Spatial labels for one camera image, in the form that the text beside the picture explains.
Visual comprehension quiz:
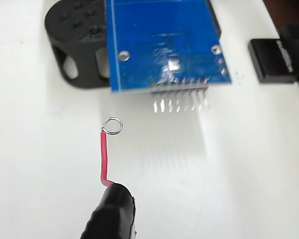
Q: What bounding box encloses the red wire with metal loop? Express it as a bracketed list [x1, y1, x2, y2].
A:
[99, 117, 124, 187]

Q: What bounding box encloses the blue printed circuit board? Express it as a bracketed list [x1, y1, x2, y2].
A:
[104, 0, 233, 114]

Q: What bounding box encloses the black clamp block with lettering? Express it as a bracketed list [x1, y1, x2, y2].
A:
[247, 24, 299, 84]

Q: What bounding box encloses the black plastic bracket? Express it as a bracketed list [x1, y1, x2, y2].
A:
[44, 0, 112, 91]

